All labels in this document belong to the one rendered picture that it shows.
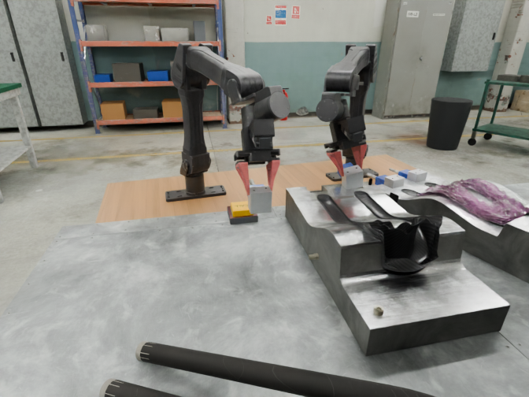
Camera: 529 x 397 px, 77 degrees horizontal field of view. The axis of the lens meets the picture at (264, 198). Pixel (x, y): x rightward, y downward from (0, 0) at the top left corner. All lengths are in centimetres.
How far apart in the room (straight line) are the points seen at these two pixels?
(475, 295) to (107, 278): 72
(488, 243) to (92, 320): 85
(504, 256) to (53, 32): 590
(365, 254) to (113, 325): 48
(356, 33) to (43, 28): 494
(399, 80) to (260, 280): 614
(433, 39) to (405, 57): 56
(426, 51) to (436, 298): 638
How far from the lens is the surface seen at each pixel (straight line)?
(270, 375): 48
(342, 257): 63
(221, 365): 51
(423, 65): 692
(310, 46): 646
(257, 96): 76
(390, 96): 665
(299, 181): 125
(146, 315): 70
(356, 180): 96
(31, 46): 620
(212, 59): 89
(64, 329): 73
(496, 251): 92
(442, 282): 72
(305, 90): 649
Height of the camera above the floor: 126
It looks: 25 degrees down
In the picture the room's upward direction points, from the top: straight up
